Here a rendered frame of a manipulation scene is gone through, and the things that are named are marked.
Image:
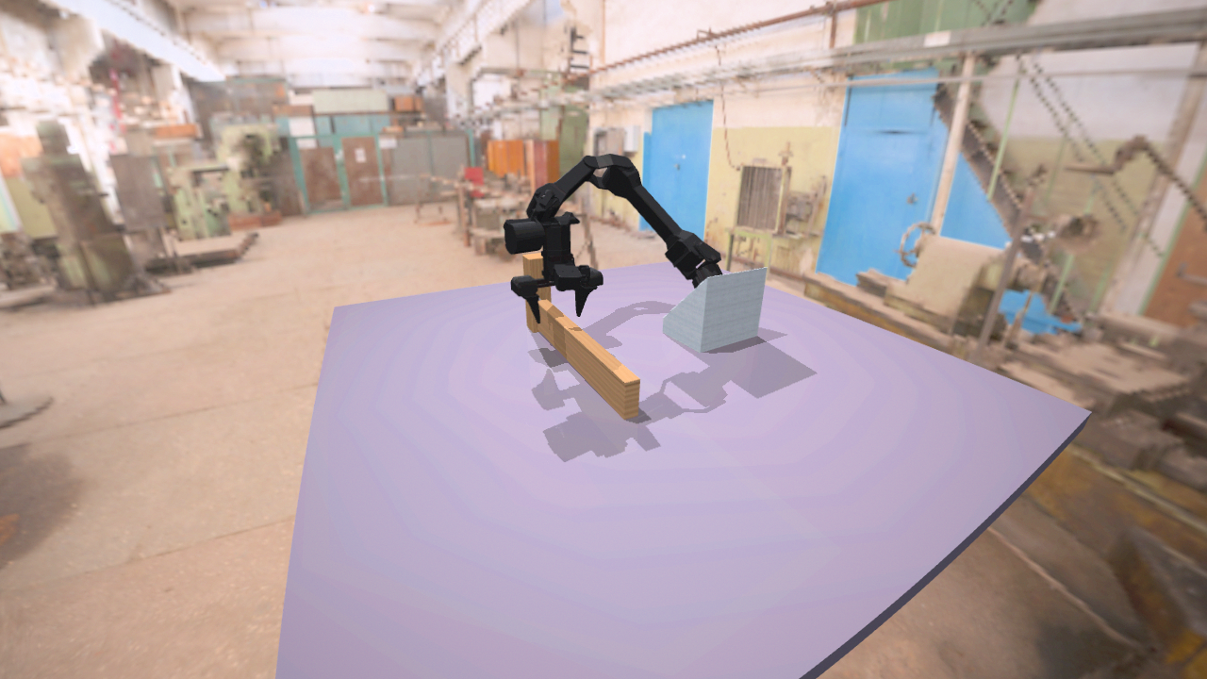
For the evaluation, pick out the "brown wooden board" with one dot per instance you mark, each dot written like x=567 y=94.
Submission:
x=610 y=378

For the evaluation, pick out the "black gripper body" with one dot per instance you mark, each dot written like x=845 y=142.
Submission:
x=527 y=285

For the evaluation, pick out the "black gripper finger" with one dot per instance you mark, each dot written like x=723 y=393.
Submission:
x=581 y=297
x=532 y=301

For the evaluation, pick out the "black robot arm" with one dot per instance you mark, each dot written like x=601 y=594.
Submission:
x=685 y=250

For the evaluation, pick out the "wooden post with slot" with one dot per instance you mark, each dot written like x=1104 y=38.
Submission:
x=533 y=265

